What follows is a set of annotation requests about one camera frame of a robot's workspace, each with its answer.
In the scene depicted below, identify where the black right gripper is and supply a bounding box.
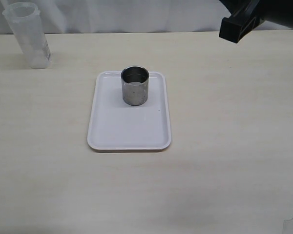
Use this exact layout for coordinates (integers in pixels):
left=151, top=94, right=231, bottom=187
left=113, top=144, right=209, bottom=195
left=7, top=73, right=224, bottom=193
left=219, top=0, right=293, bottom=43

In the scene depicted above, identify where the stainless steel cup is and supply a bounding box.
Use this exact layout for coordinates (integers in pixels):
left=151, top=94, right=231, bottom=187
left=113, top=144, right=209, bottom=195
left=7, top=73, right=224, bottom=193
left=121, top=66, right=149, bottom=106

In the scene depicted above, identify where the clear plastic measuring cup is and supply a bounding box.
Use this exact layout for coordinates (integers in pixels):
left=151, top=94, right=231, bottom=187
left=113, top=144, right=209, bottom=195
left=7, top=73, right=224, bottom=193
left=2, top=2, right=51, bottom=69

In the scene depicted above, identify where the white rectangular tray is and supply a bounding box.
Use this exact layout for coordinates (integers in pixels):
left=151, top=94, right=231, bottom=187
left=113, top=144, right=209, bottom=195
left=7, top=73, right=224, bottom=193
left=87, top=71, right=172, bottom=152

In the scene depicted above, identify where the white backdrop curtain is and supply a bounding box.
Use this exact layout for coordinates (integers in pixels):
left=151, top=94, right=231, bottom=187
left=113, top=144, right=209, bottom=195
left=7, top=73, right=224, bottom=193
left=0, top=0, right=293, bottom=35

